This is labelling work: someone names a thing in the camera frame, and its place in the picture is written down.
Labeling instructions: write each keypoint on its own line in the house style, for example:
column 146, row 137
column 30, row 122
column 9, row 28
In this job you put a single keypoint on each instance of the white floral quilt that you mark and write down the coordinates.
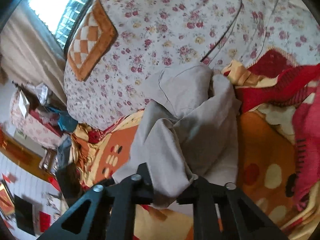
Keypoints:
column 157, row 34

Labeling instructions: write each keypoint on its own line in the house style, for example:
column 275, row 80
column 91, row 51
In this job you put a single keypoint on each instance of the beige curtain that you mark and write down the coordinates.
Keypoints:
column 30, row 52

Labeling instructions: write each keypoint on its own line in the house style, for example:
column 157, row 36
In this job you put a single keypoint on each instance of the dark blue grey garment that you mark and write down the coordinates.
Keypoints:
column 63, row 152

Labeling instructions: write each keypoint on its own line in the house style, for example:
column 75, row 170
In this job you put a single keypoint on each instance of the orange checkered pillow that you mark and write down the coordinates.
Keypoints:
column 93, row 38

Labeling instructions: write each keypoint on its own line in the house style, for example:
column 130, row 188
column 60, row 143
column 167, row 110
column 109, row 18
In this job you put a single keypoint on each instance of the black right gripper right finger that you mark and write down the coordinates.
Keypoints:
column 225, row 212

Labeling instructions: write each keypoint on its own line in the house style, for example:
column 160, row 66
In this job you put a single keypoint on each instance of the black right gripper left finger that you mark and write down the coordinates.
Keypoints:
column 105, row 212

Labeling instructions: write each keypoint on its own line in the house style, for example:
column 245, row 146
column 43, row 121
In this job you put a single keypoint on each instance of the orange red yellow blanket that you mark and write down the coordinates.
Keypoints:
column 278, row 150

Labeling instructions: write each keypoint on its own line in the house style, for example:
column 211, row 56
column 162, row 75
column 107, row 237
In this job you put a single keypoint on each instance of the pink floral bedside box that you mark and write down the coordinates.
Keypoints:
column 30, row 126

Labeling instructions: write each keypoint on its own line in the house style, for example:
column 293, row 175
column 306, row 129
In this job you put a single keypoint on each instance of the teal cloth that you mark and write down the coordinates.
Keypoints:
column 65, row 122

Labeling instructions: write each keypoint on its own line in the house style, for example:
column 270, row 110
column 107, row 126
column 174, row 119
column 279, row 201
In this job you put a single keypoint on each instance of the beige grey jacket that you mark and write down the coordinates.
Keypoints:
column 188, row 130

